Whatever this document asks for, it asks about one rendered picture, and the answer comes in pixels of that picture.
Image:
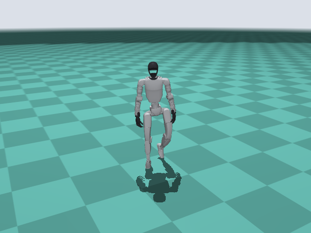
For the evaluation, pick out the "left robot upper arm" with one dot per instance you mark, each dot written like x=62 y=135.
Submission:
x=166 y=82

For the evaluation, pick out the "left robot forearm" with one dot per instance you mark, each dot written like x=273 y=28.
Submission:
x=172 y=105

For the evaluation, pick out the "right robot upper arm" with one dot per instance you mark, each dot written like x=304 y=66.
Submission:
x=140 y=89

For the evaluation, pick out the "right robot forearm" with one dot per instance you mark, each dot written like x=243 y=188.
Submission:
x=137 y=106

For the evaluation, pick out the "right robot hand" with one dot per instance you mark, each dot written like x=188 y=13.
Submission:
x=138 y=122

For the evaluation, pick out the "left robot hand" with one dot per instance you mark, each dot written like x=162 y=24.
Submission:
x=173 y=117

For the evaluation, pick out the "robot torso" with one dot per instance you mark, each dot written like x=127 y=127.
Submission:
x=153 y=89

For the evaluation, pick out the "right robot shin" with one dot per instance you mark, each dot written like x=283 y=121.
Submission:
x=147 y=149

